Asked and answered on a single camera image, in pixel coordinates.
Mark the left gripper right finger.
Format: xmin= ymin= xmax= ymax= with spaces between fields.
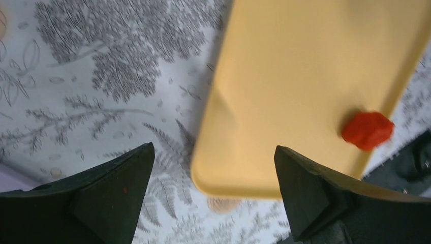
xmin=274 ymin=146 xmax=430 ymax=243

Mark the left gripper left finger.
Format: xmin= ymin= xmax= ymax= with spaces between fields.
xmin=1 ymin=143 xmax=155 ymax=243

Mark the red dough ball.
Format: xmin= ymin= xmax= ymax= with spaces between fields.
xmin=341 ymin=111 xmax=395 ymax=151

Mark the yellow tray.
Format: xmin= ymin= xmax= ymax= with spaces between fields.
xmin=190 ymin=1 xmax=430 ymax=199

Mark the purple tray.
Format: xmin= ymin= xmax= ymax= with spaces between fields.
xmin=1 ymin=164 xmax=41 ymax=193

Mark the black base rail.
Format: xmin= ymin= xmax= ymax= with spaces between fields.
xmin=363 ymin=131 xmax=430 ymax=198

